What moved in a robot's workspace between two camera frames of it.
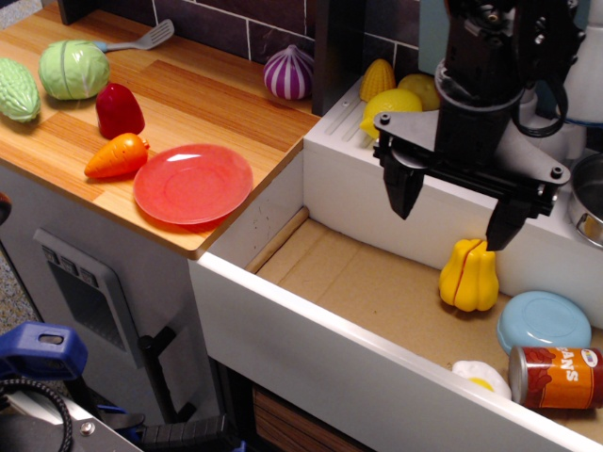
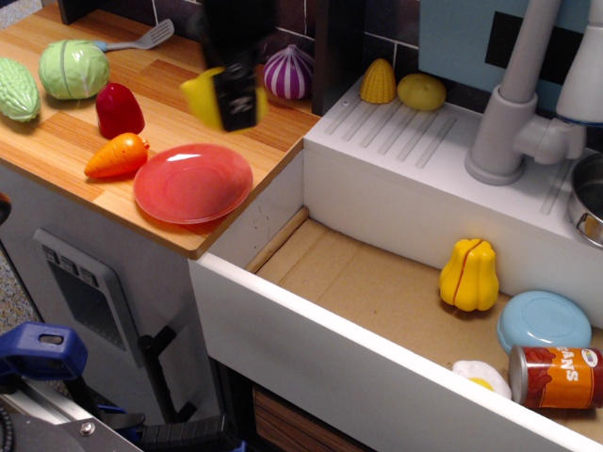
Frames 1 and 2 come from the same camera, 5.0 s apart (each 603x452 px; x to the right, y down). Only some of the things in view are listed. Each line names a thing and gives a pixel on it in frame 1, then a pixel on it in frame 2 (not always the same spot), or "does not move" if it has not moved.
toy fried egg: [485, 375] does not move
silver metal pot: [586, 199] does not move
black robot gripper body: [467, 139] -> [235, 35]
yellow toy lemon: [393, 100] -> [201, 92]
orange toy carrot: [123, 155] does not move
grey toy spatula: [154, 37] does not move
